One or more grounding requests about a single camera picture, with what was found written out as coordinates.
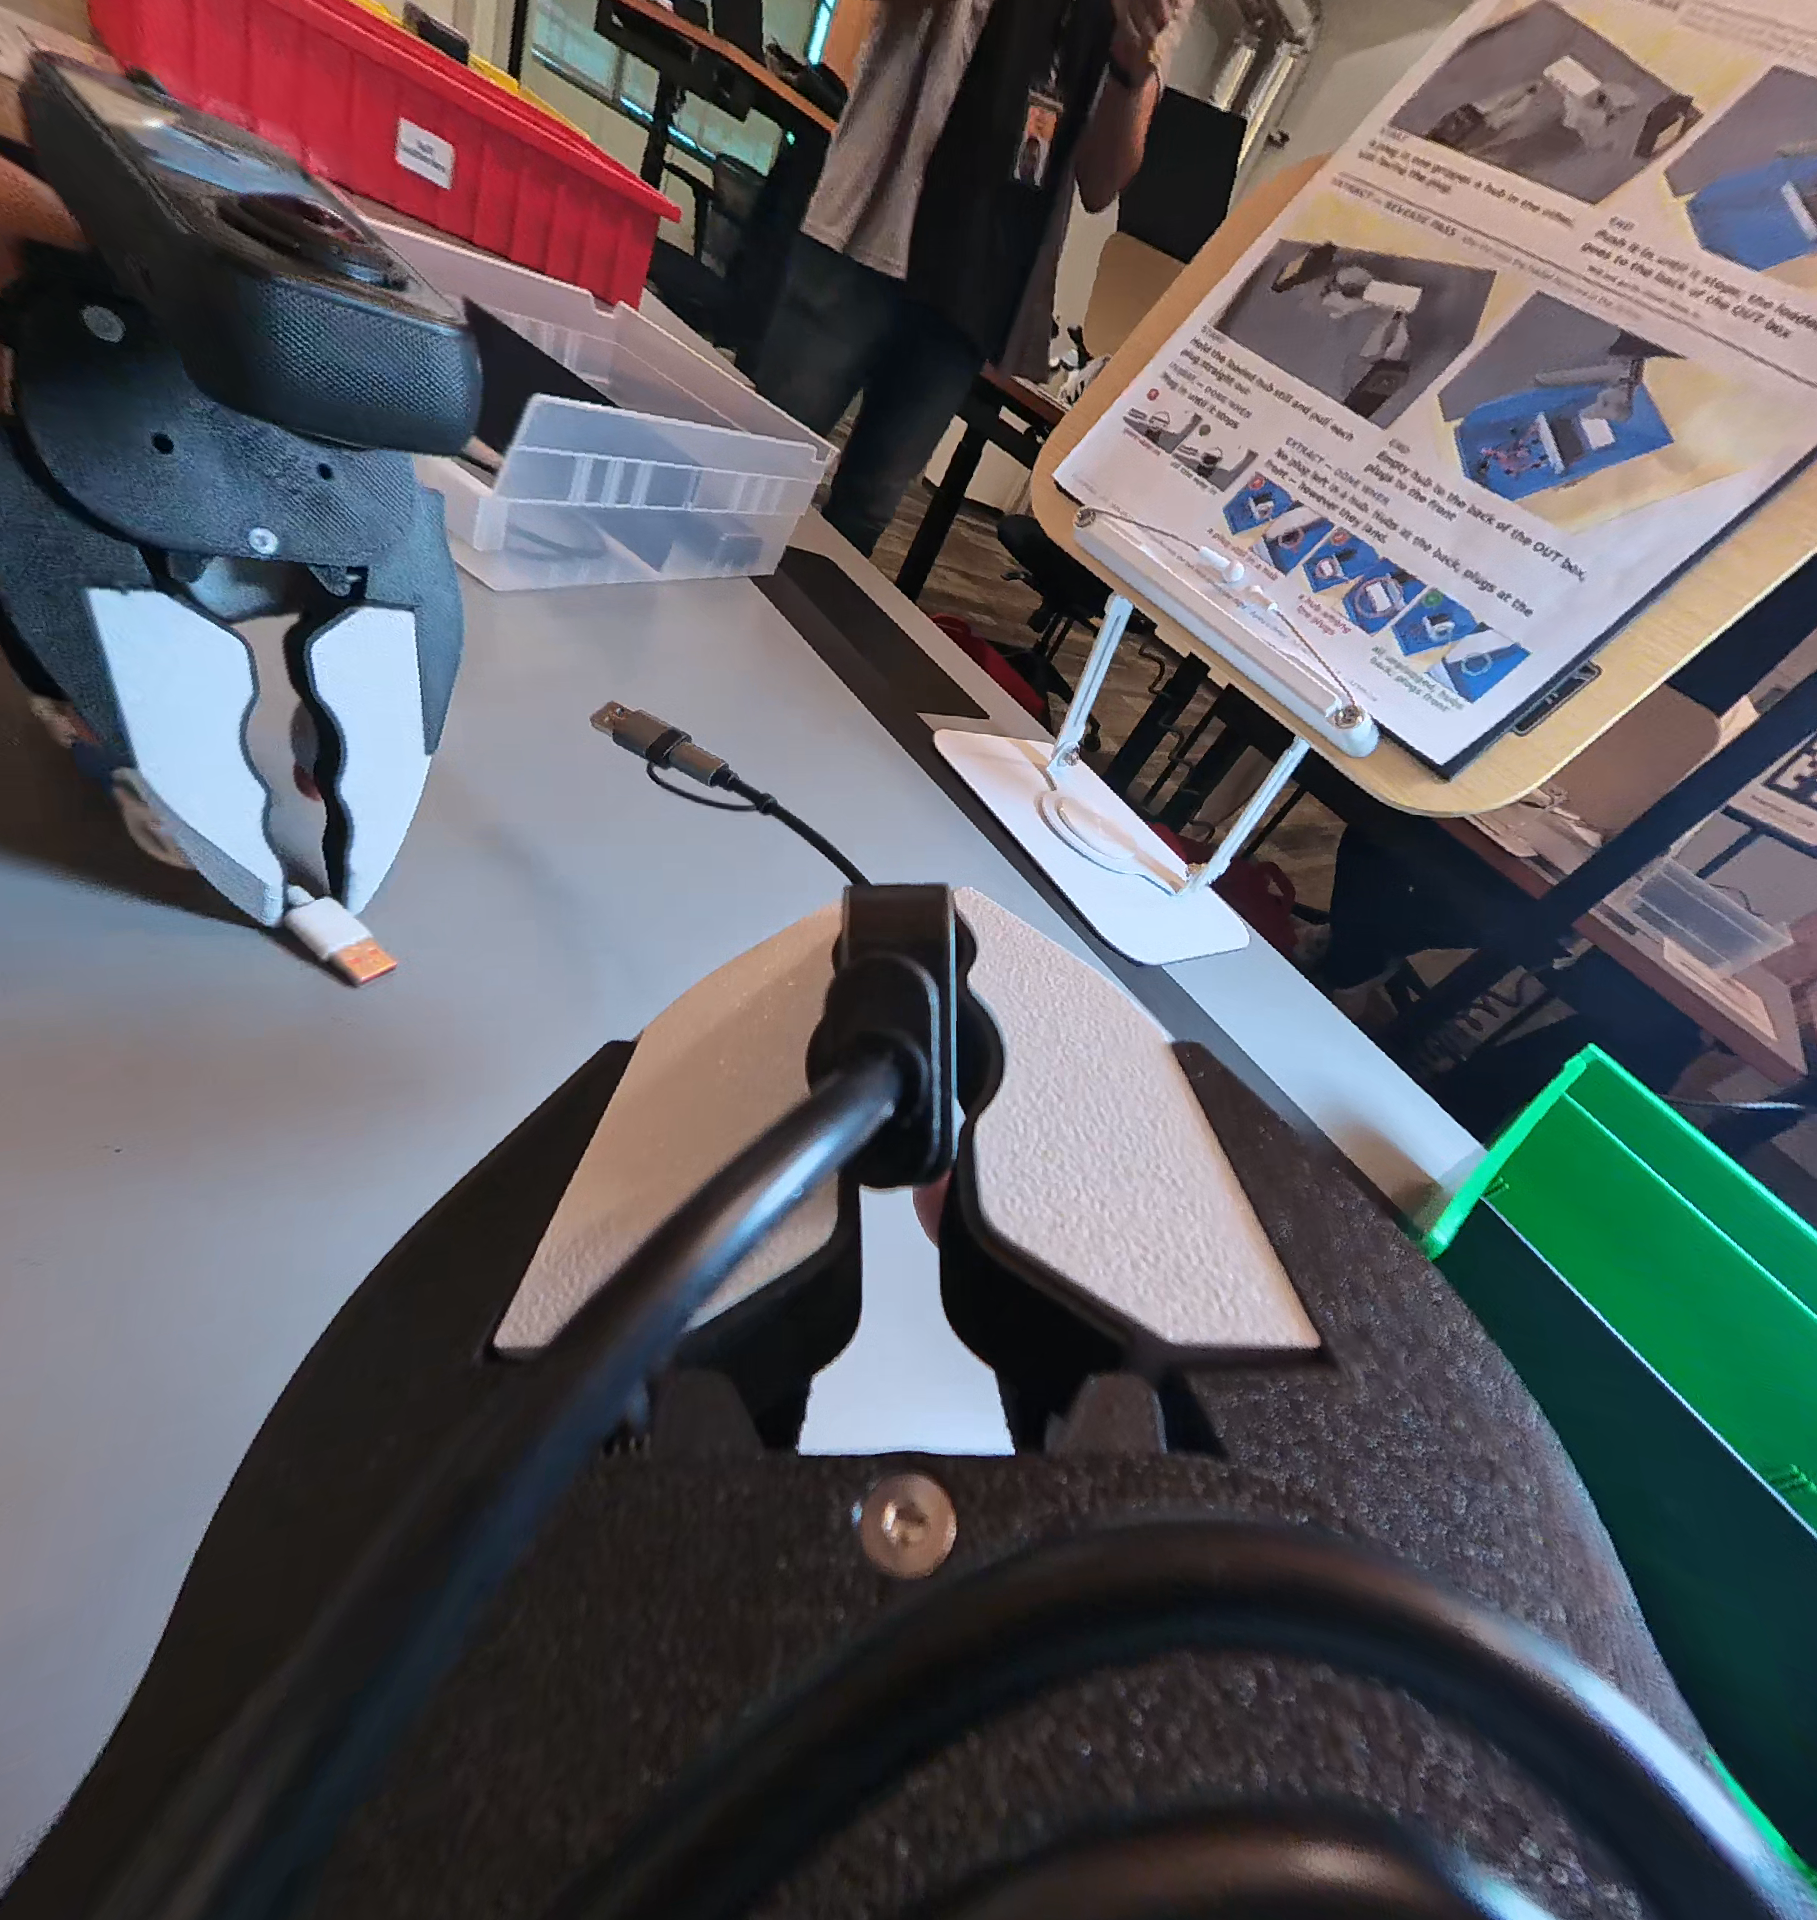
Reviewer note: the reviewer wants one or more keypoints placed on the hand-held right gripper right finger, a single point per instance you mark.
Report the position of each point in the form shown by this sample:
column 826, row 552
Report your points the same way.
column 1120, row 1141

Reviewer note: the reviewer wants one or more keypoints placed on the small clear plastic box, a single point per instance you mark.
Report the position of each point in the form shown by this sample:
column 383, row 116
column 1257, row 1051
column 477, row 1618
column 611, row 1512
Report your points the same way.
column 1696, row 914

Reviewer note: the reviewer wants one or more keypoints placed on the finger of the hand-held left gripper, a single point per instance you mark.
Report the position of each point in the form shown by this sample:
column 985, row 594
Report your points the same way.
column 383, row 705
column 173, row 705

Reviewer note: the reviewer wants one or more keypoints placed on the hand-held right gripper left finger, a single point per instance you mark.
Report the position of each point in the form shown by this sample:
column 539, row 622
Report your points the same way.
column 654, row 1154

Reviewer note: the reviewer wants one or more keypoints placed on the green plastic bin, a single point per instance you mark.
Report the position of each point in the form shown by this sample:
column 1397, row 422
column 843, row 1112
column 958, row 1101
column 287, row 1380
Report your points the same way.
column 1643, row 1320

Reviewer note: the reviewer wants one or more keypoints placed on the instruction sheet on wooden stand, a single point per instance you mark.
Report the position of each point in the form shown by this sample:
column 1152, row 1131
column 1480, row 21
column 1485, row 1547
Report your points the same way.
column 1598, row 720

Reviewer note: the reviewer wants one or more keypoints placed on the clear plastic divided bin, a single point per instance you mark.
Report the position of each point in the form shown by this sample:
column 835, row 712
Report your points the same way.
column 654, row 480

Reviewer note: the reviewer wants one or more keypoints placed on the white document stand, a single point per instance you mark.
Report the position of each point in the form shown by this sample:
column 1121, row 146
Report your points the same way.
column 1089, row 841

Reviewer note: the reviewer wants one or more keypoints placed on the red plastic bin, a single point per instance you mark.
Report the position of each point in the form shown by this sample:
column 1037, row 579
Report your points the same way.
column 398, row 121

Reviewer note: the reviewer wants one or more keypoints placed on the black office chair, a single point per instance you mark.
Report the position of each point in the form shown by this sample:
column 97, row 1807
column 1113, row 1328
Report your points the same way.
column 1065, row 579

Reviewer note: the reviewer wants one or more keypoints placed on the black white marker tag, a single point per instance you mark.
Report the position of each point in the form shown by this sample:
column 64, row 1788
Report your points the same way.
column 1815, row 780

